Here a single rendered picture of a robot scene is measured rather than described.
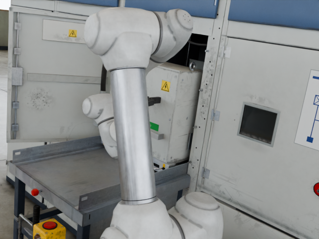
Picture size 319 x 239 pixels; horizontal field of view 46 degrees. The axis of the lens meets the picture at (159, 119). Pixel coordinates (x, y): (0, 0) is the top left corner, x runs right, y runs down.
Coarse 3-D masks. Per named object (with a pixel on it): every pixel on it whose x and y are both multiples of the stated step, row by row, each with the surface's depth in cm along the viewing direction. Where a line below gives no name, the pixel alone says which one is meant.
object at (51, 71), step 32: (32, 32) 202; (64, 32) 205; (32, 64) 206; (64, 64) 213; (96, 64) 221; (32, 96) 211; (64, 96) 218; (32, 128) 216; (64, 128) 224; (96, 128) 232
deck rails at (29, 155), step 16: (48, 144) 195; (64, 144) 202; (80, 144) 210; (96, 144) 219; (16, 160) 184; (32, 160) 188; (160, 176) 181; (176, 176) 190; (96, 192) 152; (112, 192) 159; (80, 208) 148
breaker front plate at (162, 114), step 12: (156, 72) 186; (168, 72) 180; (156, 84) 187; (156, 96) 187; (168, 96) 182; (156, 108) 188; (168, 108) 183; (156, 120) 189; (168, 120) 184; (156, 132) 190; (168, 132) 185; (156, 144) 191; (168, 144) 185; (156, 156) 192
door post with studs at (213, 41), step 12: (216, 24) 174; (216, 36) 175; (216, 48) 176; (204, 72) 182; (204, 84) 183; (204, 96) 183; (204, 108) 184; (204, 120) 185; (192, 144) 192; (192, 156) 193; (192, 168) 193; (192, 180) 194
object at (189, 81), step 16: (160, 64) 193; (176, 64) 203; (192, 80) 184; (176, 96) 179; (192, 96) 188; (176, 112) 182; (192, 112) 192; (176, 128) 185; (192, 128) 196; (176, 144) 189; (176, 160) 193
